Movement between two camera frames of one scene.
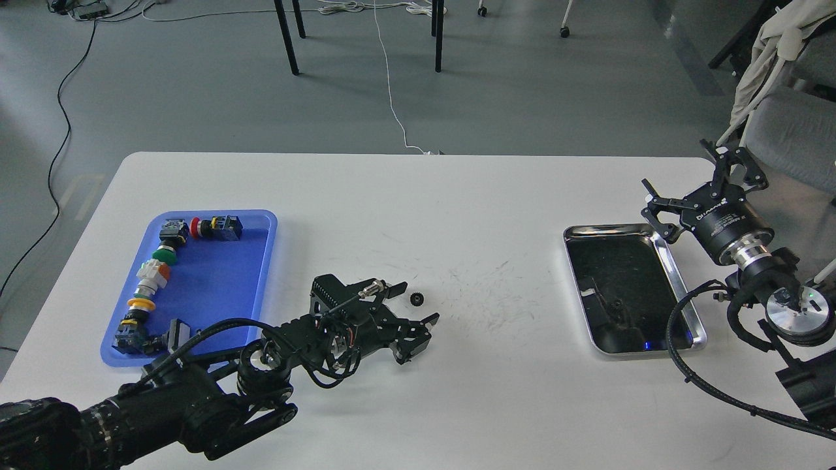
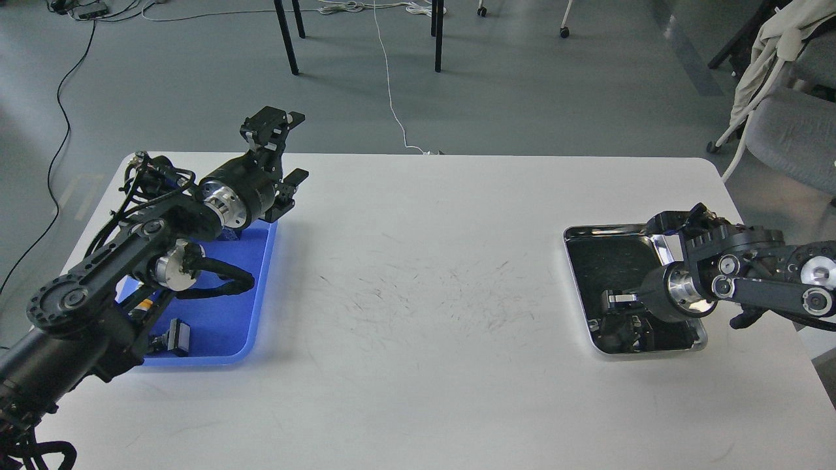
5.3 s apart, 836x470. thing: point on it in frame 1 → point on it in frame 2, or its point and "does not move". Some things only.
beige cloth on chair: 779,40 does not move
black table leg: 290,45 does not move
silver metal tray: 628,286 does not move
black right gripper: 722,219 → 670,293
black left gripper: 345,322 → 242,189
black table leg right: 437,27 does not move
